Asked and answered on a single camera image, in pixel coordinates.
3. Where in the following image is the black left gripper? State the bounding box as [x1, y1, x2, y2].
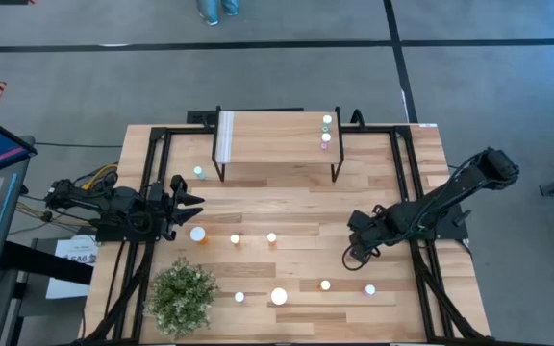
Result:
[149, 175, 206, 241]

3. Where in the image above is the large orange pill bottle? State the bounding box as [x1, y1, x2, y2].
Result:
[269, 286, 290, 308]
[189, 225, 210, 246]

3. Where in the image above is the black power strip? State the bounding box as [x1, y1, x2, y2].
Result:
[186, 109, 220, 127]

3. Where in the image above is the green artificial plant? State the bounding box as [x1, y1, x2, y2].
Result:
[146, 257, 220, 340]

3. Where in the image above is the white printed paper sheet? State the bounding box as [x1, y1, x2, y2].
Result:
[45, 234, 100, 300]

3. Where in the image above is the black beam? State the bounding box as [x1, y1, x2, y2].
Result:
[0, 239, 94, 285]

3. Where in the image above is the person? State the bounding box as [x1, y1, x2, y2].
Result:
[194, 0, 240, 27]

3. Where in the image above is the yellow cable bundle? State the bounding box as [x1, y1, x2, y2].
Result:
[82, 162, 120, 191]

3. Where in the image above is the wooden shelf with black frame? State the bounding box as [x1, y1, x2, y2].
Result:
[211, 105, 345, 185]

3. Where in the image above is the thin black floor cable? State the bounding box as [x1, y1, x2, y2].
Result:
[34, 140, 124, 149]

